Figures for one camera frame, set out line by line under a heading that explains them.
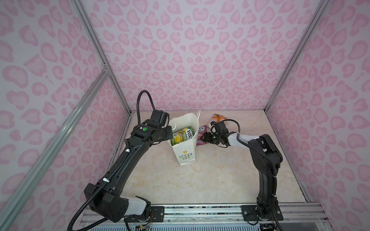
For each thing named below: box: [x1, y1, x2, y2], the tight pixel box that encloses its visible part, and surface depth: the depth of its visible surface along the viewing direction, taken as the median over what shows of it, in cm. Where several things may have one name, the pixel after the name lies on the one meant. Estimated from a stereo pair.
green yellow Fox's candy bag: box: [171, 126, 195, 146], surface depth 88 cm
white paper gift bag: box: [168, 109, 201, 166], surface depth 84 cm
